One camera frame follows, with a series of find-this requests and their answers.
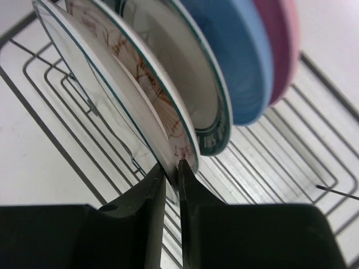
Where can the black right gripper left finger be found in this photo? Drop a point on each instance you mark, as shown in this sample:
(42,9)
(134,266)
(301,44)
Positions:
(125,233)

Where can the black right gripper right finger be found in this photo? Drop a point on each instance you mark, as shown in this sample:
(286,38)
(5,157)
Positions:
(220,235)

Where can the grey wire dish rack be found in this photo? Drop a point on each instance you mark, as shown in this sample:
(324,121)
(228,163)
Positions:
(56,149)

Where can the clear glass plate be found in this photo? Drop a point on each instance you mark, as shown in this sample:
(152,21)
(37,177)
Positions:
(110,87)

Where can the white plate orange sunburst pattern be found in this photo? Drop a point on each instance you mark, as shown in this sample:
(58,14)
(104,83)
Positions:
(128,48)

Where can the white plate green lettered rim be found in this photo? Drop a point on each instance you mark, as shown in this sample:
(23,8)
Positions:
(180,46)

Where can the blue plastic plate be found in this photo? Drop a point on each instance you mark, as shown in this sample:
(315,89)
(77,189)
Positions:
(237,36)

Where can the pink plastic plate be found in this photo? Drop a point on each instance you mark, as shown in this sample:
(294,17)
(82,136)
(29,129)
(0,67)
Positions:
(281,20)

